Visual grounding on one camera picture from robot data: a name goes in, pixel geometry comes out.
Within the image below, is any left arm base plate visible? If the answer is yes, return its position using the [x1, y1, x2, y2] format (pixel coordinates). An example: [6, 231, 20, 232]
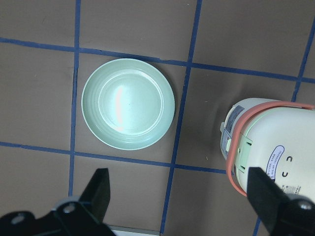
[109, 226, 160, 236]

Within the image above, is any white rice cooker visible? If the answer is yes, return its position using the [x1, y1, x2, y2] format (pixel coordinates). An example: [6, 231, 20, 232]
[220, 98, 315, 199]

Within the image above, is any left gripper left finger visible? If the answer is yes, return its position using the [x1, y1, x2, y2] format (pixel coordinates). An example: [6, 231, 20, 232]
[79, 168, 110, 222]

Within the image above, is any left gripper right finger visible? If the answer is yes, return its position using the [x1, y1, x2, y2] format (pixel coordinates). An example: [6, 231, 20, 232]
[247, 167, 288, 231]

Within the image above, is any far green plate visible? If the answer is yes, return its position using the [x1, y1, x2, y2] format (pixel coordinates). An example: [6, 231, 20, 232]
[81, 59, 175, 150]

